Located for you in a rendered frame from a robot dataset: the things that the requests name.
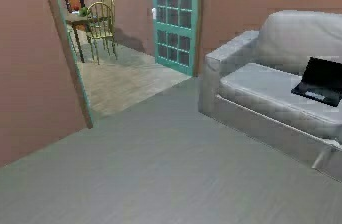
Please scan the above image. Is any dark wooden table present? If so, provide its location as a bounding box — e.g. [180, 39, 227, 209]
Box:
[64, 11, 95, 64]

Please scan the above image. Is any black laptop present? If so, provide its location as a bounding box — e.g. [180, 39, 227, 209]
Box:
[290, 56, 342, 108]

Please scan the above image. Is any grey sofa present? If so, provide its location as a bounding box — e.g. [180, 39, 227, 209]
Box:
[197, 9, 342, 194]

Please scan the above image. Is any brass wire chair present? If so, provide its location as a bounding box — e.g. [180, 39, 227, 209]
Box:
[85, 0, 119, 66]

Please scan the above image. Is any teal glass-paned door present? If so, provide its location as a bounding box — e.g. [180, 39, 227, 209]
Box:
[152, 0, 200, 77]

